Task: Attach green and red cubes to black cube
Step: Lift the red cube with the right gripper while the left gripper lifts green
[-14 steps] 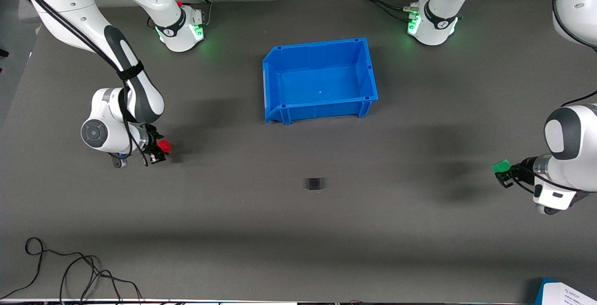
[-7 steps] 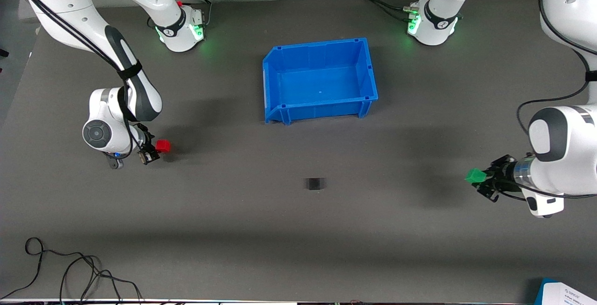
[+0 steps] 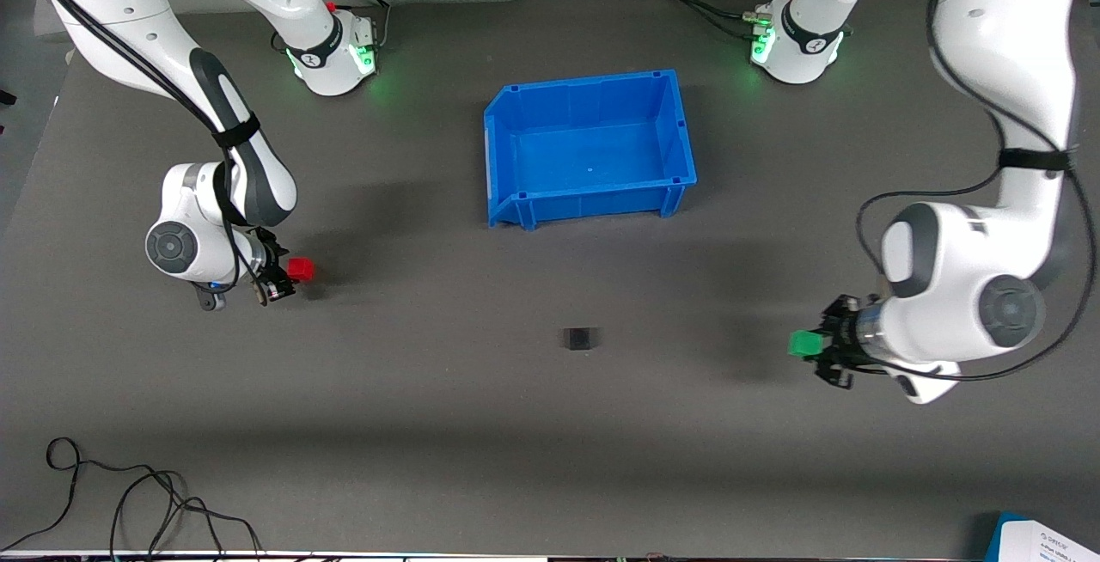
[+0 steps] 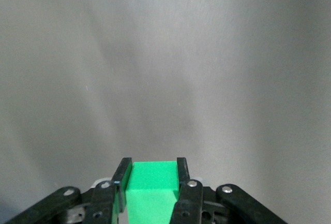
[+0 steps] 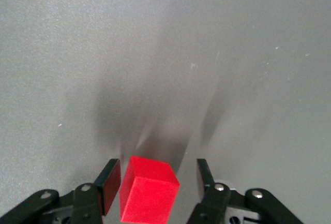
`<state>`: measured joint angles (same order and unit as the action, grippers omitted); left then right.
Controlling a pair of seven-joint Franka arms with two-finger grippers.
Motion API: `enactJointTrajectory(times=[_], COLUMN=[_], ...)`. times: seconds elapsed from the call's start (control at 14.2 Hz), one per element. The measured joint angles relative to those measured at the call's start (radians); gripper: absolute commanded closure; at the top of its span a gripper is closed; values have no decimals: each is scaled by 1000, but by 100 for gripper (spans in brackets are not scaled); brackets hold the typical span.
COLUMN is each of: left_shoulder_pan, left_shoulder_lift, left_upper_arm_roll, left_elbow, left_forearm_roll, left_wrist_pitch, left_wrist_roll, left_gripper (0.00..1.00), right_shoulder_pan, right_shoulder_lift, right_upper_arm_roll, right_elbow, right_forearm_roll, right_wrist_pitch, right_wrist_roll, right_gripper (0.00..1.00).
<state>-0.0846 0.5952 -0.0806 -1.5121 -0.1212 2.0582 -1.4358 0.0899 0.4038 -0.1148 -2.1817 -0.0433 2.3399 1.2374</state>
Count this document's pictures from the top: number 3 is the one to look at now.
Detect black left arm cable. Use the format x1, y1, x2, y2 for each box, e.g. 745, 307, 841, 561
854, 0, 1100, 384

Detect loose thin black cable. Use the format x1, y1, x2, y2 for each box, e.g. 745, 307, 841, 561
0, 437, 263, 556

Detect black right arm base cables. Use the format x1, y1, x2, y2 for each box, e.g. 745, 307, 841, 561
271, 0, 393, 53

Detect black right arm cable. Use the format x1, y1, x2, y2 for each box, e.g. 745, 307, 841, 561
15, 0, 260, 303

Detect dark grey table mat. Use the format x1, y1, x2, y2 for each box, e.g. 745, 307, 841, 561
0, 0, 1100, 559

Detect blue and white product box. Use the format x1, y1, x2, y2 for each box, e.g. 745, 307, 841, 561
984, 510, 1100, 562

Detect black left arm base cables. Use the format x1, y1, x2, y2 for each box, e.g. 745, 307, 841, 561
649, 0, 804, 39

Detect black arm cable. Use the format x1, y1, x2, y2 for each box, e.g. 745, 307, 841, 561
854, 0, 1100, 384
15, 0, 260, 303

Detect blue plastic storage bin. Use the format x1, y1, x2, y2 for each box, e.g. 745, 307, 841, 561
483, 69, 698, 230

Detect black arm base cables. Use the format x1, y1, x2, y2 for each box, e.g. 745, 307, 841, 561
649, 0, 804, 39
271, 0, 393, 53

